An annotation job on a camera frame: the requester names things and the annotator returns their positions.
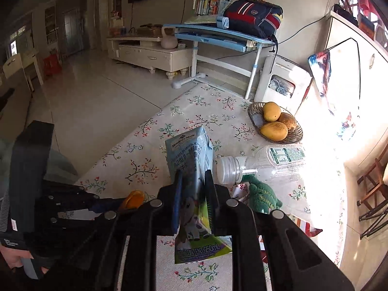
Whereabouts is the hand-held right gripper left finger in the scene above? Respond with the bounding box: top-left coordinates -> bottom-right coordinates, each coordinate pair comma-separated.
88,171 -> 184,291

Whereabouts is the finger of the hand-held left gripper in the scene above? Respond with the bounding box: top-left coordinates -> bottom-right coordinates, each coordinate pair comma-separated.
53,212 -> 118,226
42,186 -> 125,211

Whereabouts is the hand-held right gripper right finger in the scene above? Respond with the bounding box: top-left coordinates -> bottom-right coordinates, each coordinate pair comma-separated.
204,170 -> 355,291

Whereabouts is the pale teal waste bin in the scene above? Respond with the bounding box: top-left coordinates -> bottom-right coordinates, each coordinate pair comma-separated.
0,138 -> 80,188

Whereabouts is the blue green milk carton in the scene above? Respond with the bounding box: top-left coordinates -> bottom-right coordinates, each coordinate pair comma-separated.
164,126 -> 233,264

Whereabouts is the large curled orange peel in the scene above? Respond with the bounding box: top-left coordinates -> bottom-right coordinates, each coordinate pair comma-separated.
118,190 -> 145,211

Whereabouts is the person's left hand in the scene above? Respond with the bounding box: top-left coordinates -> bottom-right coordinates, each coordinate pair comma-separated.
0,244 -> 23,270

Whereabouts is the clear plastic bottle white cap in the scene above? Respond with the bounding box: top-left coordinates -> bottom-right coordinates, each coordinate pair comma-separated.
217,145 -> 307,185

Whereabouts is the green plush toy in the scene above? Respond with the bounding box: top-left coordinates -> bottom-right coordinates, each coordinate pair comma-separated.
242,174 -> 283,213

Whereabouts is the large yellow mango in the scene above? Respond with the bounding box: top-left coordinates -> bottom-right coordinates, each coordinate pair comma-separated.
260,122 -> 288,141

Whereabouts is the red plastic stool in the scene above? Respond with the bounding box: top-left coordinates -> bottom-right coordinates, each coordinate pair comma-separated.
42,53 -> 63,75

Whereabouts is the red white snack wrapper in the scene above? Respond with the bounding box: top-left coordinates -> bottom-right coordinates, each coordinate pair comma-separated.
232,184 -> 323,263

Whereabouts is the brown spotted mango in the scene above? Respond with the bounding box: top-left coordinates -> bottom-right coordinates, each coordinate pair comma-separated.
278,112 -> 298,131

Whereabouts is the grey metal door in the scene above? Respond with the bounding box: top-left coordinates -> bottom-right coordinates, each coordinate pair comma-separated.
62,8 -> 84,55

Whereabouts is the white floor appliance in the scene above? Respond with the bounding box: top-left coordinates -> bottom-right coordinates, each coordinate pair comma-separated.
254,55 -> 313,116

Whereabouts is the cream television cabinet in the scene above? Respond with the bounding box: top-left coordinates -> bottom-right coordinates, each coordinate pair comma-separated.
106,33 -> 197,78

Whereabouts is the pink kettlebell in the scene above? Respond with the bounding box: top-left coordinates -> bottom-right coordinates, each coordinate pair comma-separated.
160,26 -> 178,49

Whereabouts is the blue white study desk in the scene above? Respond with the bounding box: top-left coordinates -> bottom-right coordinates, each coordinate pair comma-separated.
163,23 -> 278,100

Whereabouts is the brown wooden chair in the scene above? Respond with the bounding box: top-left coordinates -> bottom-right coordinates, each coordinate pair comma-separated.
356,150 -> 388,216

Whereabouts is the black folding stand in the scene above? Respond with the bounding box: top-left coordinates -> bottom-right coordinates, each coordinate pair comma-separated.
359,200 -> 388,240

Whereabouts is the colourful printed hanging cloth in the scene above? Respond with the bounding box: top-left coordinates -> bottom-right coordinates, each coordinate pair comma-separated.
307,48 -> 361,141

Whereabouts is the brown cardboard box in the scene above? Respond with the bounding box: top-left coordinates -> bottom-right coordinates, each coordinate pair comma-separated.
136,26 -> 162,36

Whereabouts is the navy red backpack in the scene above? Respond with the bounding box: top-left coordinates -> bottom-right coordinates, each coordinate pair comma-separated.
223,0 -> 284,38

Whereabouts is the row of books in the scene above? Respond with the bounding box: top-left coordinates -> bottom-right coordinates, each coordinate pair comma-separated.
192,0 -> 225,16

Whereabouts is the white cabinet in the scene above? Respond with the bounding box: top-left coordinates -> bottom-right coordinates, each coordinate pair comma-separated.
326,10 -> 388,167

